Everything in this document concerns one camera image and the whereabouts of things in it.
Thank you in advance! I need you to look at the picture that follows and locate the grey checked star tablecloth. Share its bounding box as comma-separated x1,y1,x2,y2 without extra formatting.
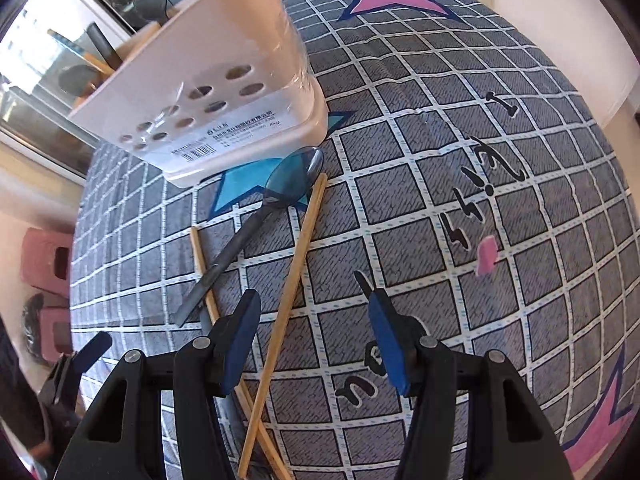
70,0,640,480

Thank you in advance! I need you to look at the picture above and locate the plain wooden chopstick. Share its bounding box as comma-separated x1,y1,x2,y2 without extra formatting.
190,226,293,480
236,173,329,480

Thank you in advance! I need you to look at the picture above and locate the small pink paper scrap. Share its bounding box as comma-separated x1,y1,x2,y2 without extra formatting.
475,236,501,277

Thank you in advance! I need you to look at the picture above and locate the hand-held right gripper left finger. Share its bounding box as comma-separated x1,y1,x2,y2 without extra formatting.
52,289,263,480

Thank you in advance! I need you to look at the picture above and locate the blue dotted wooden chopstick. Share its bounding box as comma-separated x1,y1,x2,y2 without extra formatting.
47,27,117,77

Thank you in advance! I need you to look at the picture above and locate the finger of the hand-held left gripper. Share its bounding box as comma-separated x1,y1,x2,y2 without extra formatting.
75,331,114,373

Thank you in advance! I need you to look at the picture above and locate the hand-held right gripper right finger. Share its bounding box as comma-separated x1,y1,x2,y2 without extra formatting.
367,290,571,480

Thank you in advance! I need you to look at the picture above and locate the pink plastic stool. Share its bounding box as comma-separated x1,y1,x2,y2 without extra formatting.
37,306,75,362
21,227,77,294

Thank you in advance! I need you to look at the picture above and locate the beige plastic utensil holder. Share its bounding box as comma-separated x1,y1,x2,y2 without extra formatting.
67,0,331,184

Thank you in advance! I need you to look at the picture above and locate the sliding glass door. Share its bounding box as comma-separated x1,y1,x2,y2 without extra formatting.
0,0,151,178

